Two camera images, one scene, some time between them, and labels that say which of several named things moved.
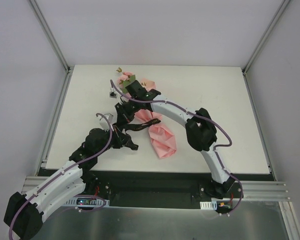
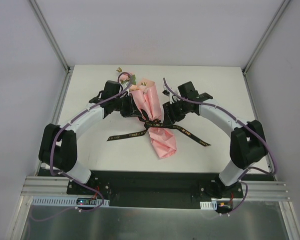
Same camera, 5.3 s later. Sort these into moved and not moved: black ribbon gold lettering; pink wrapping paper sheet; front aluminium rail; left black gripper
Moved: left black gripper; black ribbon gold lettering
Not moved: front aluminium rail; pink wrapping paper sheet
